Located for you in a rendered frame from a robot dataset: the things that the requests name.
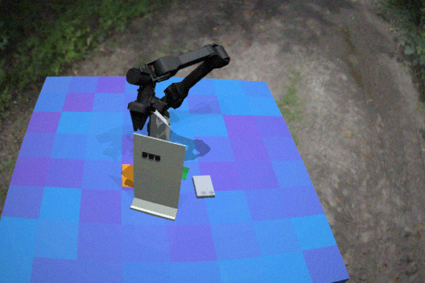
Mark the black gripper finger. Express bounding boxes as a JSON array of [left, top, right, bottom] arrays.
[[139, 112, 152, 130], [130, 110, 147, 132]]

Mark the orange flat square patch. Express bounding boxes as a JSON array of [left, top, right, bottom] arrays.
[[122, 164, 134, 187]]

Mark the grey panel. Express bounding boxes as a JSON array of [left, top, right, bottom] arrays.
[[130, 133, 186, 221]]

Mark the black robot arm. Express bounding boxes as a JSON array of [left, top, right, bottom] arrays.
[[126, 43, 230, 116]]

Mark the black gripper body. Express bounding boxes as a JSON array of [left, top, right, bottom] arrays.
[[127, 87, 156, 113]]

